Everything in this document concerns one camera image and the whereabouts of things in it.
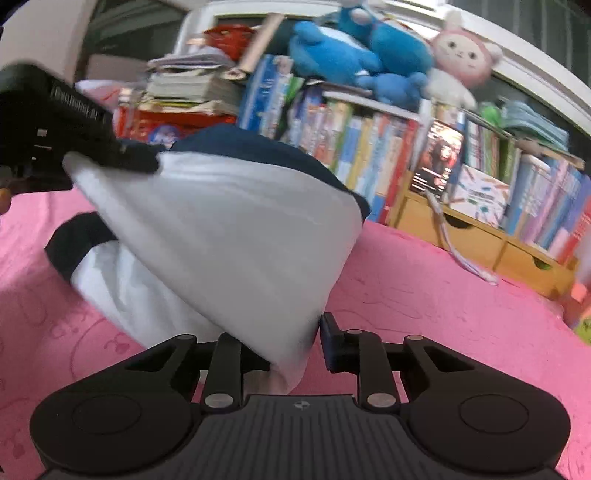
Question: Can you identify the white box with pencils print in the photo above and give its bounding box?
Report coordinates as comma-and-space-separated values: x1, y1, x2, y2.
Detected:
448, 165, 510, 228

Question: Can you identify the red plastic crate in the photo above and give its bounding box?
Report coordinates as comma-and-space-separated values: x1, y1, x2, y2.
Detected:
113, 106, 236, 144

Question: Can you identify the pink white bunny plush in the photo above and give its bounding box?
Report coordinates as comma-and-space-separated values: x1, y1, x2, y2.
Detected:
423, 10, 504, 111

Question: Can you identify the blue plush toy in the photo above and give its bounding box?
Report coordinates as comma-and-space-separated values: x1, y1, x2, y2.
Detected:
288, 1, 434, 112

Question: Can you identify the pink bunny towel mat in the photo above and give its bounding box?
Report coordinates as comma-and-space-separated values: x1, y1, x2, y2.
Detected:
1, 190, 590, 479

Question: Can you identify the smartphone with dark screen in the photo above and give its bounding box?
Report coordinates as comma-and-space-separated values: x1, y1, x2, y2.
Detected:
410, 120, 464, 199

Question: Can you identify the stack of books and papers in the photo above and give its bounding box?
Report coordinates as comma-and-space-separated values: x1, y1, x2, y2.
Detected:
138, 46, 242, 116

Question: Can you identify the wooden drawer shelf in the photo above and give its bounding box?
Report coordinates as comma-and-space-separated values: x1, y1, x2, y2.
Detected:
387, 172, 578, 300

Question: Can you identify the white braided charging cable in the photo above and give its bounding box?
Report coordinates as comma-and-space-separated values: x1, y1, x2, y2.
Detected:
424, 189, 500, 286

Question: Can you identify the navy white jacket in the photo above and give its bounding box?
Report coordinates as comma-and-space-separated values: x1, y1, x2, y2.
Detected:
45, 124, 370, 394

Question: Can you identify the row of colourful books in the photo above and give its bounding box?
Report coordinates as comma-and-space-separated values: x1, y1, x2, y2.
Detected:
238, 54, 420, 224

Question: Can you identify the second row of books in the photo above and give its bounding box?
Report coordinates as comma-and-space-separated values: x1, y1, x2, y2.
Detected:
447, 101, 590, 264

